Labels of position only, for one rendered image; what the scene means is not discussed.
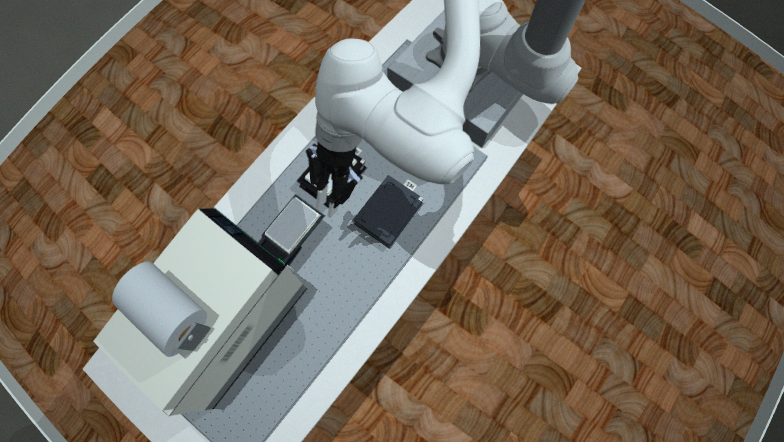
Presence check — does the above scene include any white foil roll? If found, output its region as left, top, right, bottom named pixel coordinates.
left=112, top=262, right=207, bottom=357

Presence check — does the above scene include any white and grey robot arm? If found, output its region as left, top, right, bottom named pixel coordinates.
left=315, top=0, right=586, bottom=184

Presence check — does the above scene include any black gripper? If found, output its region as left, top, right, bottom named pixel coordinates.
left=306, top=142, right=363, bottom=218

